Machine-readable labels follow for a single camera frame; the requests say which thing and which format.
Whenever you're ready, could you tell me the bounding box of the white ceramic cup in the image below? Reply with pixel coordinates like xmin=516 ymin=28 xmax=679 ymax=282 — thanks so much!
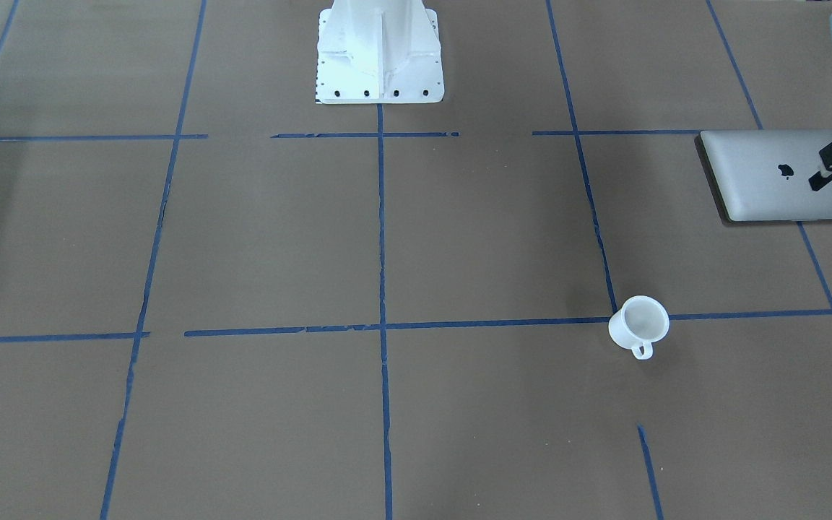
xmin=608 ymin=295 xmax=671 ymax=360

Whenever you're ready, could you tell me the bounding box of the silver closed laptop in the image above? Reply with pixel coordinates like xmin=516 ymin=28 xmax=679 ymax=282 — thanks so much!
xmin=698 ymin=129 xmax=832 ymax=222

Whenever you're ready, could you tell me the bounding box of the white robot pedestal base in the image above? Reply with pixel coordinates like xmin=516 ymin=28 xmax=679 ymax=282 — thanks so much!
xmin=315 ymin=1 xmax=445 ymax=105

